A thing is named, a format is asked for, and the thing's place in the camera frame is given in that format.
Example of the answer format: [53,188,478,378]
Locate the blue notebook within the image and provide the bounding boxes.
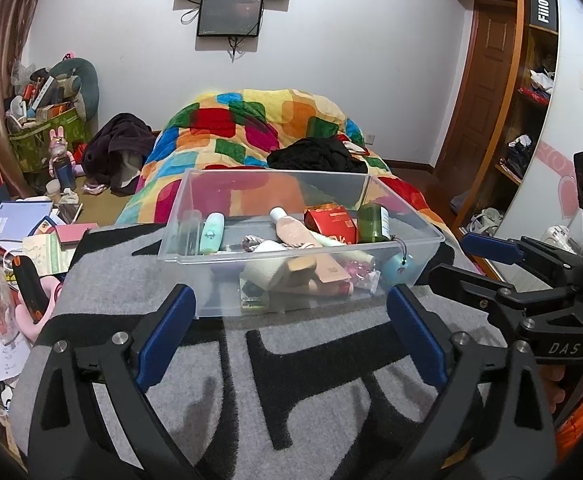
[0,200,53,245]

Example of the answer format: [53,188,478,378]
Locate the pink book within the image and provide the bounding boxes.
[54,223,91,247]

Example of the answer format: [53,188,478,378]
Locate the clear plastic storage bin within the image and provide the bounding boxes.
[157,169,445,320]

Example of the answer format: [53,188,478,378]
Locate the green fabric storage bag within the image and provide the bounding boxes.
[8,109,91,173]

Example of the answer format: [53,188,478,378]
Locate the white cylindrical jar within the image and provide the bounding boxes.
[243,240,295,292]

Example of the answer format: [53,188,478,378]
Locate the black and orange tool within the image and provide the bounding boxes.
[12,255,53,325]

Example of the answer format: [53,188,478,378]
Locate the colourful patchwork quilt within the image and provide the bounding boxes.
[116,89,428,226]

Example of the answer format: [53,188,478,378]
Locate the grey neck pillow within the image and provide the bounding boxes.
[49,57,101,122]

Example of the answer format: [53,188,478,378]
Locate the red and white box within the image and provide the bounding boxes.
[303,204,360,246]

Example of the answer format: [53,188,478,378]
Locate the mint green tube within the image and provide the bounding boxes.
[198,212,225,256]

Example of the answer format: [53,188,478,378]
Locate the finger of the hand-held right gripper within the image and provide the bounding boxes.
[428,262,525,331]
[459,232,579,291]

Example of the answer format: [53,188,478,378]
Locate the pink candy wrapper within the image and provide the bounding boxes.
[345,259,381,293]

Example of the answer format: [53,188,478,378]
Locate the white appliance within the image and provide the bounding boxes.
[540,224,581,257]

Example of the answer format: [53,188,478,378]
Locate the white handbag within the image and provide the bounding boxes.
[465,207,504,237]

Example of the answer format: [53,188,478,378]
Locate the blue tape roll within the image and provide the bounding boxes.
[380,252,417,287]

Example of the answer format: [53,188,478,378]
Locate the rabbit figurine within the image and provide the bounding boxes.
[46,127,78,192]

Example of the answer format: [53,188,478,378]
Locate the dark green jar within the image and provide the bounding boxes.
[357,203,392,245]

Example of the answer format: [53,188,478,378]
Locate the white sliding door pink hearts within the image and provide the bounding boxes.
[496,0,583,251]

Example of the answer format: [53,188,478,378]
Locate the black clothing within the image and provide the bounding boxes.
[266,136,368,174]

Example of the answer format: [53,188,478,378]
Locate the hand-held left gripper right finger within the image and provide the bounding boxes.
[386,284,558,480]

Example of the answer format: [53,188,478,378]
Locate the pale green tube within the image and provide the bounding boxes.
[314,231,375,267]

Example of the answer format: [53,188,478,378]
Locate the wooden room door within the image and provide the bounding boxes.
[434,2,518,201]

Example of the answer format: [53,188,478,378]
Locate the wooden wardrobe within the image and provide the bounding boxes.
[420,0,563,233]

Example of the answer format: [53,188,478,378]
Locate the pink tube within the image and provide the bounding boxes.
[284,254,356,299]

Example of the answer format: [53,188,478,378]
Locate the grey and black blanket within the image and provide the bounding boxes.
[9,222,562,480]

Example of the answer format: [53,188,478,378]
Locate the small wall monitor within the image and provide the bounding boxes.
[196,0,265,39]

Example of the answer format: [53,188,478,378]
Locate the peach bottle with white cap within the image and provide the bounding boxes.
[270,206,323,249]

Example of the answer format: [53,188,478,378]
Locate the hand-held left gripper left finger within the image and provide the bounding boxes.
[28,284,197,480]

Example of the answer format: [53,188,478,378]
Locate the dark purple clothing pile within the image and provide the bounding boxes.
[81,112,156,197]

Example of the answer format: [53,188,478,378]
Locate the person's right hand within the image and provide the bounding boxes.
[540,364,571,415]

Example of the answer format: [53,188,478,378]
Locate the black box with white print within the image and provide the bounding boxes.
[528,0,558,29]

